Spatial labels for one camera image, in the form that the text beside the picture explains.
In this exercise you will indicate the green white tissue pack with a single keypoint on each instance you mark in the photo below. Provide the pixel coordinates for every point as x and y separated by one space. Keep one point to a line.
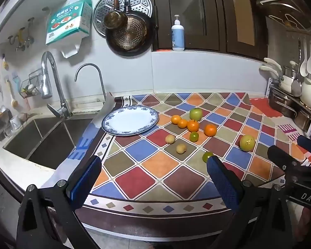
67 22

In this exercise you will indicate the yellow-green apple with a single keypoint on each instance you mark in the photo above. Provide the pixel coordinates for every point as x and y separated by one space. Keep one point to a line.
247 143

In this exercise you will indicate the thin chrome gooseneck faucet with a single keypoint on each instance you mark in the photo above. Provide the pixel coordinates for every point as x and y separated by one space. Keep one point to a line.
89 64

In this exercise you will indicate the small green citrus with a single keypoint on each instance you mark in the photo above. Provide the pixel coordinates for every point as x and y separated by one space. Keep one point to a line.
194 136
207 156

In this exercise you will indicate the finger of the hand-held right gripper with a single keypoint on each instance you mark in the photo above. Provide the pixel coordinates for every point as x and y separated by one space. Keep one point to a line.
281 155
310 145

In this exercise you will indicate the steel dish rack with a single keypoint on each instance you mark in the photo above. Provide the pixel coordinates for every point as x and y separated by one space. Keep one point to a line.
282 101

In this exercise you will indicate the black wok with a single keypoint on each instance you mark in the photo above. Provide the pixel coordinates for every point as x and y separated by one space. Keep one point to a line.
145 44

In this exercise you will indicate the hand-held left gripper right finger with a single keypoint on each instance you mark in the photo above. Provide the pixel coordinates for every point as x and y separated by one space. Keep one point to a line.
223 180

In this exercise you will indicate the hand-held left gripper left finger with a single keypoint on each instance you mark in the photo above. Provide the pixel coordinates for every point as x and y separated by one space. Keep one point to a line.
86 180

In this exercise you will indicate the white ceramic pitcher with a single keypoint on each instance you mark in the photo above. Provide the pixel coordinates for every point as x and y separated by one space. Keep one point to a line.
310 94

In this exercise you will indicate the small orange mandarin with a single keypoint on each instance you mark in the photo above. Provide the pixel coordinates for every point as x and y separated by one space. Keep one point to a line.
182 123
175 119

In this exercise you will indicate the perforated steel steamer plate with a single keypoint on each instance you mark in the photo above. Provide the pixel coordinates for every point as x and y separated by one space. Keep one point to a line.
140 2

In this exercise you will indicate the dark brown window frame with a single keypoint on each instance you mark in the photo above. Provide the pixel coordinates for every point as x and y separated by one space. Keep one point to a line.
186 13

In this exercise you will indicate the steel spatula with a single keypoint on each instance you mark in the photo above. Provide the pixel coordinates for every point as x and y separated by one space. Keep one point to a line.
296 87

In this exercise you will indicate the blue rimmed white plate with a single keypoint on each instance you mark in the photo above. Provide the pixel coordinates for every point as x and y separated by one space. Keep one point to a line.
129 120

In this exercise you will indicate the green apple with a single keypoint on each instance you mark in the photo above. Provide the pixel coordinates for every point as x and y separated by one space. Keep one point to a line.
196 114

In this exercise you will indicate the chrome pull-down faucet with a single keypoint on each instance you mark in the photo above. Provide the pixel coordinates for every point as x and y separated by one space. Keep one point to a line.
47 80

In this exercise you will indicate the stainless steel sink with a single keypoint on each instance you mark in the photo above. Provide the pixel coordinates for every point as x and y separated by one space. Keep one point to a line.
49 140

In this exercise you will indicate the colourful diamond patterned tablecloth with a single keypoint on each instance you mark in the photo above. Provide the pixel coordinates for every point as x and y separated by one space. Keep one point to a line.
155 166

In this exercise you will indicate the white cup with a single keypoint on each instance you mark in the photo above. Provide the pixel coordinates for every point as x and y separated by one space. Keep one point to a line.
14 123

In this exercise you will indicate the brass perforated skimmer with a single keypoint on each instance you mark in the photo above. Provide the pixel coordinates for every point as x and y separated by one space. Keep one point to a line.
129 35

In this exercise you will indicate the white folded cloth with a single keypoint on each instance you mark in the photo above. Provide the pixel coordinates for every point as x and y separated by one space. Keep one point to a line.
107 109

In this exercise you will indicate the steel pot with lid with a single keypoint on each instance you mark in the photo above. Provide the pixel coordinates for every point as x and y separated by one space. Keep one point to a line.
290 74

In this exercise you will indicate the white wall cabinet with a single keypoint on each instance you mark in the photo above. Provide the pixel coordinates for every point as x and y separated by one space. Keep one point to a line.
18 2

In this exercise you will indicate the small yellow-brown fruit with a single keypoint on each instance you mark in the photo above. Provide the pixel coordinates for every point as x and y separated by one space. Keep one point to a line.
181 149
170 139

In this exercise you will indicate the small brass ladle pot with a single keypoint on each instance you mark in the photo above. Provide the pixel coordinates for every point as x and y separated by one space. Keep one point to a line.
115 19

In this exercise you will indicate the white blue pump bottle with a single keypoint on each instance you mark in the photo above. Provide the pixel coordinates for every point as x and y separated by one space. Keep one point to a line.
178 37

